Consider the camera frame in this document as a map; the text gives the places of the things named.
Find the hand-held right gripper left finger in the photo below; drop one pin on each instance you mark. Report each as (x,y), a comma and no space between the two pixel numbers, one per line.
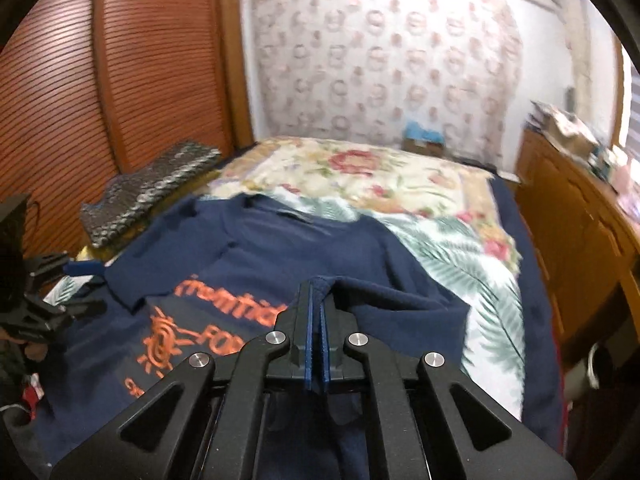
(311,340)

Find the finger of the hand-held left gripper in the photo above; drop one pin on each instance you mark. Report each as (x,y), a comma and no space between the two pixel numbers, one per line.
(60,316)
(82,269)

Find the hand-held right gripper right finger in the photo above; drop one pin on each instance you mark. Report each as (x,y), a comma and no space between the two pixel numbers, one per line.
(326,345)

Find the navy shirt with orange print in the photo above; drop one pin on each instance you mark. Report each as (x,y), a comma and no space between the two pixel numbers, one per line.
(280,250)

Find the green leaf print bedspread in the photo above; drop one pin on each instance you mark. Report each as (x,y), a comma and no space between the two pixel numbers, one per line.
(450,260)

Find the wooden louvred wardrobe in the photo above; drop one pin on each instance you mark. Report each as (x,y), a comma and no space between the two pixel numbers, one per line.
(65,85)

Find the floral cream blanket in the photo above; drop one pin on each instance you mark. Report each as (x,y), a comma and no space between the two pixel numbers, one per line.
(350,160)

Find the navy blue bed sheet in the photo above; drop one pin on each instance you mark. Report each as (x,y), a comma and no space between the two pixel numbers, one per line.
(530,335)

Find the small cardboard box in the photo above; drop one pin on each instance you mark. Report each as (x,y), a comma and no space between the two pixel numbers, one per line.
(425,147)

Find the blue plastic bag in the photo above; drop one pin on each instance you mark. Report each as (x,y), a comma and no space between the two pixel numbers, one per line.
(422,129)

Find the wooden cabinet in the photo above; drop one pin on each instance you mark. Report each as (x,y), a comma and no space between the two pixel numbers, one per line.
(575,220)

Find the open cardboard box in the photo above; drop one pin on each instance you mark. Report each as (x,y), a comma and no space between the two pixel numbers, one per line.
(570,132)

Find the beige curtain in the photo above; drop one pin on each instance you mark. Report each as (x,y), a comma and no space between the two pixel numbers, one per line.
(579,50)

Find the striped window blind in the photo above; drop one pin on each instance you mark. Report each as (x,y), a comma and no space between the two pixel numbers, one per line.
(632,105)

